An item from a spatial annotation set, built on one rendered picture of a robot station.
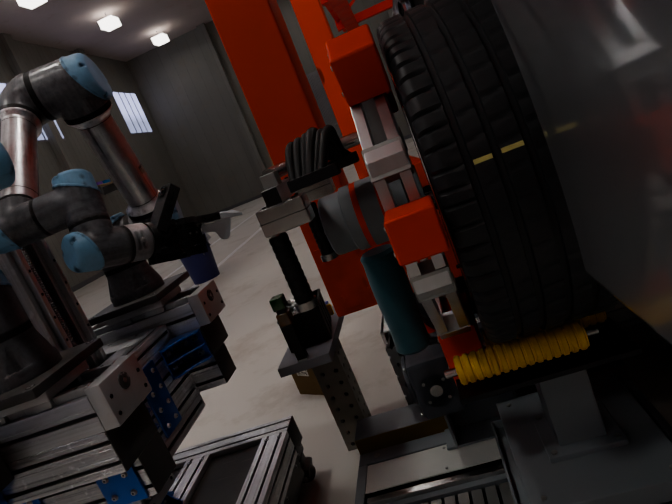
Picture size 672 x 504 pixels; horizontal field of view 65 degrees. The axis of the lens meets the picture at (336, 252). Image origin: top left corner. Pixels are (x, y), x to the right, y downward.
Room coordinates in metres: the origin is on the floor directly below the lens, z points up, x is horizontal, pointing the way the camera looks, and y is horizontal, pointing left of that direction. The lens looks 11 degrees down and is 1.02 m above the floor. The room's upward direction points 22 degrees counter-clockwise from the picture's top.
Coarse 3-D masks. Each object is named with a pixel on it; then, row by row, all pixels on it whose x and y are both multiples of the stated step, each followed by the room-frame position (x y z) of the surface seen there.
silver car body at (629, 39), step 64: (512, 0) 0.56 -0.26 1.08; (576, 0) 0.39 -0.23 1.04; (640, 0) 0.30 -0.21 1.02; (576, 64) 0.43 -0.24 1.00; (640, 64) 0.32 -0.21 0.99; (576, 128) 0.47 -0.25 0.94; (640, 128) 0.34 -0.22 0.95; (576, 192) 0.54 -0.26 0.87; (640, 192) 0.37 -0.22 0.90; (640, 256) 0.41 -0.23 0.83
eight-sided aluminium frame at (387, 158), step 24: (384, 96) 0.88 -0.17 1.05; (360, 120) 0.87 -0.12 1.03; (384, 120) 0.85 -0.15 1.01; (384, 144) 0.82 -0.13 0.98; (384, 168) 0.80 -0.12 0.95; (408, 168) 0.79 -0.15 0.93; (384, 192) 0.81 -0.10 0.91; (408, 192) 0.80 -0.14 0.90; (408, 264) 0.81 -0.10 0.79; (432, 264) 0.81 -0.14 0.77; (432, 288) 0.80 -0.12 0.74; (456, 288) 0.81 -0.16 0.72; (432, 312) 0.86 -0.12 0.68; (456, 312) 0.88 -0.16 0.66
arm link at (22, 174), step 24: (24, 72) 1.31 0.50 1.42; (0, 96) 1.26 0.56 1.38; (24, 96) 1.26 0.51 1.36; (0, 120) 1.22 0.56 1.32; (24, 120) 1.23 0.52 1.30; (48, 120) 1.31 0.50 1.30; (24, 144) 1.16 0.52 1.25; (24, 168) 1.11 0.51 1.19; (0, 192) 1.06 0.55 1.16; (24, 192) 1.06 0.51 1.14; (0, 216) 1.01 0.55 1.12; (24, 216) 1.00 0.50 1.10; (0, 240) 1.00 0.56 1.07; (24, 240) 1.01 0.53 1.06
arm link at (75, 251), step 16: (80, 224) 0.99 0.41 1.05; (96, 224) 0.99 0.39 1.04; (64, 240) 0.97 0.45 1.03; (80, 240) 0.96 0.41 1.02; (96, 240) 0.97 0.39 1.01; (112, 240) 0.99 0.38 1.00; (128, 240) 1.01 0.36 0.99; (64, 256) 0.98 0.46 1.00; (80, 256) 0.95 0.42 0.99; (96, 256) 0.96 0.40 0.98; (112, 256) 0.99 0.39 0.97; (128, 256) 1.01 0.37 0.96; (80, 272) 0.97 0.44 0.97
